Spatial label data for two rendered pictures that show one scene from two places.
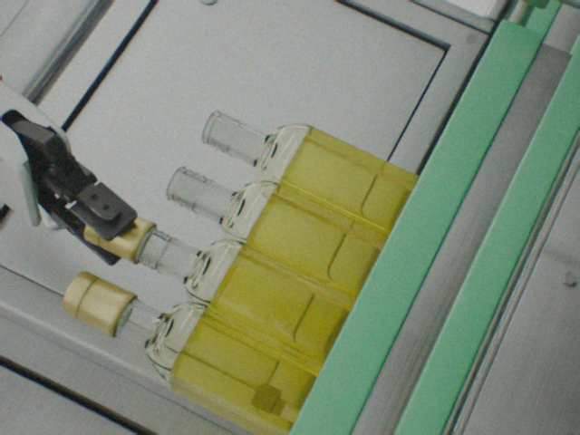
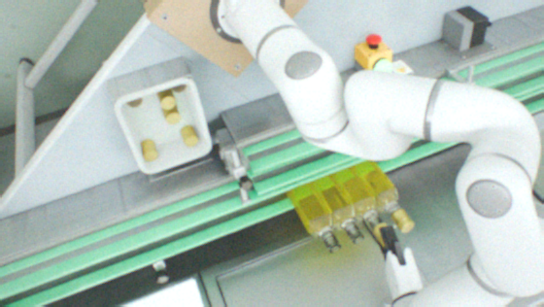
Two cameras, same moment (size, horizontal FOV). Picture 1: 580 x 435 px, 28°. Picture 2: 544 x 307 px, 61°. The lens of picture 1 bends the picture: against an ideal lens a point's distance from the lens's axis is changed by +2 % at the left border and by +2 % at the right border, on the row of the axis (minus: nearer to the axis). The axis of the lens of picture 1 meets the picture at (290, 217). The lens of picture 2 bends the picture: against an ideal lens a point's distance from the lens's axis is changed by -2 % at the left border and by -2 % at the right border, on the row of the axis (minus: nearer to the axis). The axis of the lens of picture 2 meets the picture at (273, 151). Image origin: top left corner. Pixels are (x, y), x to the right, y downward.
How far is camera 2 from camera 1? 100 cm
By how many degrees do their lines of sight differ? 64
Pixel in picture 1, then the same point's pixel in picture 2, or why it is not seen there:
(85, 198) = (391, 236)
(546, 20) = (218, 204)
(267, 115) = (292, 293)
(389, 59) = (236, 287)
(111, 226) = (389, 228)
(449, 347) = not seen: hidden behind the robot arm
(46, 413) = (421, 259)
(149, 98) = not seen: outside the picture
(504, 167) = (291, 142)
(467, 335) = not seen: hidden behind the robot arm
